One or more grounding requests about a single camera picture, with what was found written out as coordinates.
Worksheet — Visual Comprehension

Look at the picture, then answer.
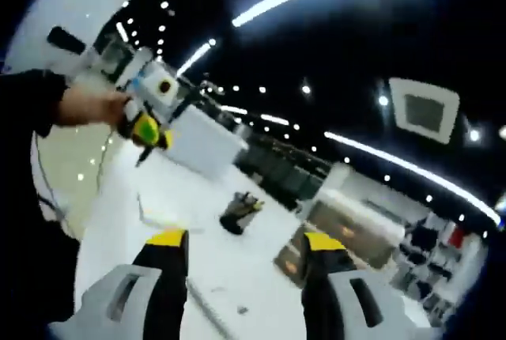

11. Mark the person in black sleeve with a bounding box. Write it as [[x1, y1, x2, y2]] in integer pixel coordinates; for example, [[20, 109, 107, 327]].
[[0, 70, 82, 325]]

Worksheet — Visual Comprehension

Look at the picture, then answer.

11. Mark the person's left hand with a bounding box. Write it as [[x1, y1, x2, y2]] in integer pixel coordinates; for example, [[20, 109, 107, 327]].
[[100, 91, 134, 124]]

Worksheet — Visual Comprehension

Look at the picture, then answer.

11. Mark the white brown drawer organizer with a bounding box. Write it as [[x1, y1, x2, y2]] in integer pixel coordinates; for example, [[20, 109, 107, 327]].
[[272, 191, 406, 288]]

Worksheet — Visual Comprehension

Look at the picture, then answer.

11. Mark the white storage bin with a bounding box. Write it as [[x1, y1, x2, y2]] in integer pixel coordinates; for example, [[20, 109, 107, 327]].
[[165, 106, 248, 179]]

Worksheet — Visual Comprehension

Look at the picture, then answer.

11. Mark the red box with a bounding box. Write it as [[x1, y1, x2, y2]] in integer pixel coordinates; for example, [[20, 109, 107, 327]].
[[448, 225, 467, 247]]

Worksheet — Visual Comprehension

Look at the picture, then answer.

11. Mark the white desk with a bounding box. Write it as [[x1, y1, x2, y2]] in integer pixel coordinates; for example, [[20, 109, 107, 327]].
[[74, 134, 436, 340]]

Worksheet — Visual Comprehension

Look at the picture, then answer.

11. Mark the black mesh pen holder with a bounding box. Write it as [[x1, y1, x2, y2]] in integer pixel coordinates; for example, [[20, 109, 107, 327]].
[[219, 191, 265, 235]]

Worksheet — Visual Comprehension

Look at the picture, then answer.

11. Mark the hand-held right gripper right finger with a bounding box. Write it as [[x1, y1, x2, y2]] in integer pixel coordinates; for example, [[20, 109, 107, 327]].
[[300, 231, 440, 340]]

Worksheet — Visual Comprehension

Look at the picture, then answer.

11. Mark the white wall shelving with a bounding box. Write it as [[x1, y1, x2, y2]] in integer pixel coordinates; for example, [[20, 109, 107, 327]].
[[395, 213, 487, 313]]

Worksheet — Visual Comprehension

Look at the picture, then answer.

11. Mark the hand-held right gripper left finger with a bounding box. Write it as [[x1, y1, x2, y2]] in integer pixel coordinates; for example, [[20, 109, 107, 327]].
[[49, 229, 190, 340]]

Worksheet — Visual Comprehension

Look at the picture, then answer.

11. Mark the ceiling air vent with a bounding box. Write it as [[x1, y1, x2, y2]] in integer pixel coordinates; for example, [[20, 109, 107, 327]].
[[389, 77, 462, 145]]

